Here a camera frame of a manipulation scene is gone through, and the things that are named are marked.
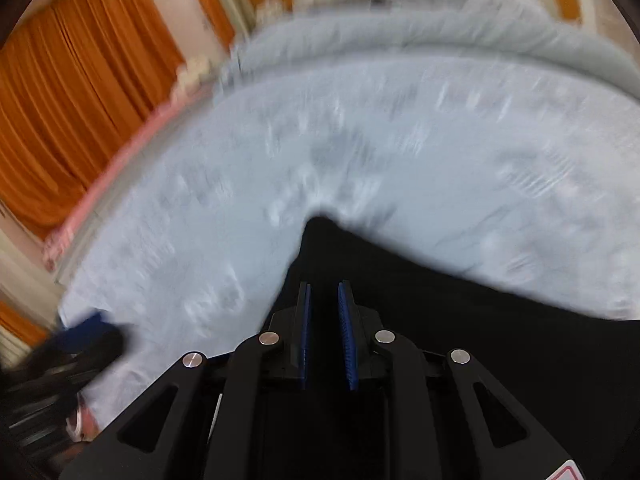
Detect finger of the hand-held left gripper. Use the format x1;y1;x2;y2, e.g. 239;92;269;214
47;310;126;363

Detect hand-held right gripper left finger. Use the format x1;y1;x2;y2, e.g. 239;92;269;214
60;280;313;480

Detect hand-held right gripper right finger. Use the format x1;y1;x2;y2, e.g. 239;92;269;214
337;280;587;480

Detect black pants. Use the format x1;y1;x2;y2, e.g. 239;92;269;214
277;215;640;480

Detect person's left hand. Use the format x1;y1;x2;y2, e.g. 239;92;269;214
64;394;101;444

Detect pink bench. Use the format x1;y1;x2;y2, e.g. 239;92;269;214
42;85;213;272

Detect bed with butterfly sheet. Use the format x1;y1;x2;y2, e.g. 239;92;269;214
55;50;640;436

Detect wide orange curtain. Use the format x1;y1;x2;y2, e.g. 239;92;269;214
0;0;187;243

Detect white flower cushion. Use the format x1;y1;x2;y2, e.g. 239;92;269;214
176;56;217;87

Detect grey duvet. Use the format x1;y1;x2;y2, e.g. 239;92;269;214
220;0;640;103

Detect narrow orange curtain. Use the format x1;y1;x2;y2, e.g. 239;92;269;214
177;0;237;47

